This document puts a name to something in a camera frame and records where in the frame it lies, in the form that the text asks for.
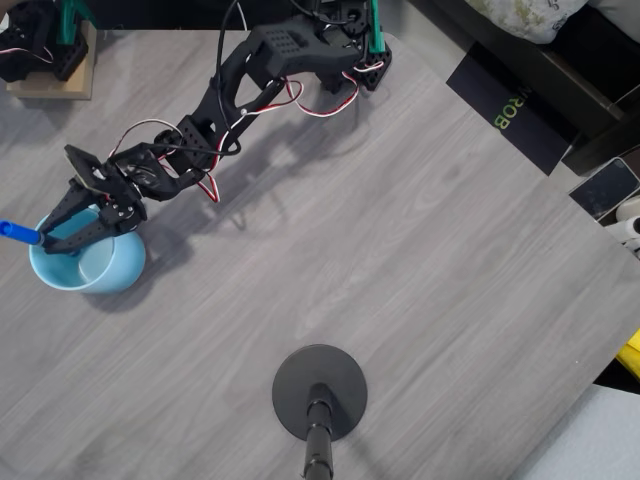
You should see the blue capped marker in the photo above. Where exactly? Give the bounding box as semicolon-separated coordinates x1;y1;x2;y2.
0;219;46;247

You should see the green clamp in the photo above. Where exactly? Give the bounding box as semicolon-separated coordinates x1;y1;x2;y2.
54;0;86;46
367;0;394;55

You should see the light blue ceramic mug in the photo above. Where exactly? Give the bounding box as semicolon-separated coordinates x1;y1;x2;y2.
28;207;147;295

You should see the black smartphone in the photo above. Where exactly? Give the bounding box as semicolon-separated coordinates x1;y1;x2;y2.
568;156;640;221

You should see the yellow object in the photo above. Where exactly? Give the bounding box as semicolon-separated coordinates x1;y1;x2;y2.
615;327;640;381

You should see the dark furniture frame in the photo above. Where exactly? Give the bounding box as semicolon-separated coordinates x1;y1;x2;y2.
404;0;640;176

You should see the black box with green letters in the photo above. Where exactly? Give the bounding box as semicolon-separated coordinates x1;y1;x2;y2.
444;39;586;177

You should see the white plastic device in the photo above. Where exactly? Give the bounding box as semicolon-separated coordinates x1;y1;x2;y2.
607;215;640;259

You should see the plain white pillow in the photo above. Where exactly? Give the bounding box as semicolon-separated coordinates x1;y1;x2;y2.
587;0;640;31

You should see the white round object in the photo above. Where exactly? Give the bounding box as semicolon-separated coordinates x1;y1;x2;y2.
615;195;640;224

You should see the black round base camera stand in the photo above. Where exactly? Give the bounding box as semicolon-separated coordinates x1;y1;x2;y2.
271;343;369;480

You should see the patterned white pillow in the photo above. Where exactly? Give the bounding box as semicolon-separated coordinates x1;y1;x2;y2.
469;0;591;46

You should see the wooden base block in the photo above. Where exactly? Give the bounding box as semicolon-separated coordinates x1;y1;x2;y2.
5;19;97;101

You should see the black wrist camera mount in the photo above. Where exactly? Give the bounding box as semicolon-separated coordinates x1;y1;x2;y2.
63;144;120;199

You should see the black leader arm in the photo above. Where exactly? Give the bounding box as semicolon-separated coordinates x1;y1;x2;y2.
0;0;90;84

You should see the pale grey fabric surface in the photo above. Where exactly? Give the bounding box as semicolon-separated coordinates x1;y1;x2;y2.
514;382;640;480

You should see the black camera cable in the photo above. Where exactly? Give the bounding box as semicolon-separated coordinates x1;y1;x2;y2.
162;0;244;157

